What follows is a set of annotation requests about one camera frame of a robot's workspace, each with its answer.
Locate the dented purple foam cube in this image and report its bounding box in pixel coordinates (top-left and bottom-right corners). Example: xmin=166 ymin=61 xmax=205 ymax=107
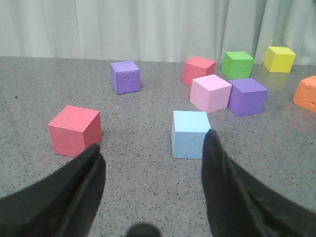
xmin=110 ymin=61 xmax=141 ymax=94

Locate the smooth purple foam cube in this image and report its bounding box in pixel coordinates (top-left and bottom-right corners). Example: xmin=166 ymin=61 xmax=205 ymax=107
xmin=228 ymin=78 xmax=269 ymax=117

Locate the pink foam cube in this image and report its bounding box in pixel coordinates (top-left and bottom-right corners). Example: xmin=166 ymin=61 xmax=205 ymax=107
xmin=190 ymin=75 xmax=232 ymax=113

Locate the red foam cube near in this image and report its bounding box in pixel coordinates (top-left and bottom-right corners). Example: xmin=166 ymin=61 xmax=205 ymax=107
xmin=48 ymin=105 xmax=102 ymax=158

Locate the white curtain backdrop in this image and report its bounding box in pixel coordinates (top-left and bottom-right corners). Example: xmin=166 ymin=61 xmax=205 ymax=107
xmin=0 ymin=0 xmax=316 ymax=65

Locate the light blue foam cube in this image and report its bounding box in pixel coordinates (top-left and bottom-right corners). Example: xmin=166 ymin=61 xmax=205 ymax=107
xmin=171 ymin=111 xmax=211 ymax=159

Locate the chipped orange foam cube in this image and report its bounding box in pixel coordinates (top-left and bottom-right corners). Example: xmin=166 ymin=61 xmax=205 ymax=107
xmin=293 ymin=76 xmax=316 ymax=114

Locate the red foam cube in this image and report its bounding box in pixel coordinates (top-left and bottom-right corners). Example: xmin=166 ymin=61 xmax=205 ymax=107
xmin=183 ymin=56 xmax=216 ymax=85
xmin=48 ymin=105 xmax=102 ymax=158

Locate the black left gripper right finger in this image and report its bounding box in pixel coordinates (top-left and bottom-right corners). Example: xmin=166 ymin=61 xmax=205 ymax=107
xmin=201 ymin=129 xmax=316 ymax=237

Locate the yellow foam cube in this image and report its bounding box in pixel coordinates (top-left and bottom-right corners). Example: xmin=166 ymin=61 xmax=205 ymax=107
xmin=264 ymin=46 xmax=296 ymax=73

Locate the green foam cube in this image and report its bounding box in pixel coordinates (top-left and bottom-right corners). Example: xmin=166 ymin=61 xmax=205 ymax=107
xmin=221 ymin=51 xmax=254 ymax=79

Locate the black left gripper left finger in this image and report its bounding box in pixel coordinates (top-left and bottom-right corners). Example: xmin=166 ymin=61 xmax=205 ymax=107
xmin=0 ymin=144 xmax=106 ymax=237

